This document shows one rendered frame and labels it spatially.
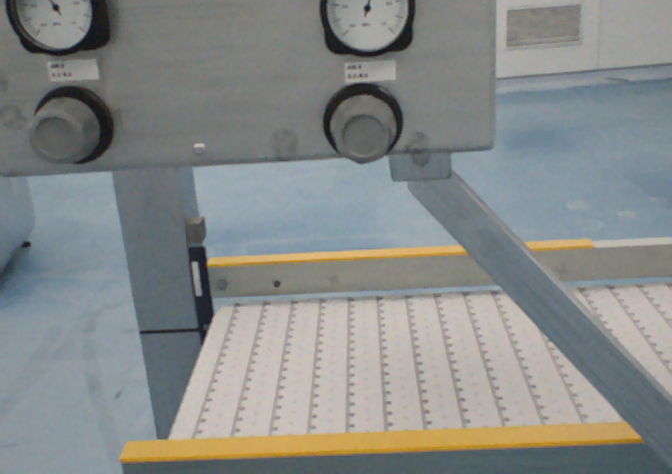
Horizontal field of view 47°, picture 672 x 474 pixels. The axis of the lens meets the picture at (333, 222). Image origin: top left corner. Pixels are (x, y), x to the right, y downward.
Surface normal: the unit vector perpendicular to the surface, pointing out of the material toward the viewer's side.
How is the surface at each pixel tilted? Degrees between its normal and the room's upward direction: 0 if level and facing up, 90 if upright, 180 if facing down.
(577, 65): 90
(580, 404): 0
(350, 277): 90
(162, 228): 90
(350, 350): 0
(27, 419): 0
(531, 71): 90
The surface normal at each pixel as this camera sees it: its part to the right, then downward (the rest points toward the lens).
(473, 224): -0.58, 0.27
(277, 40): -0.03, 0.35
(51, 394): -0.07, -0.94
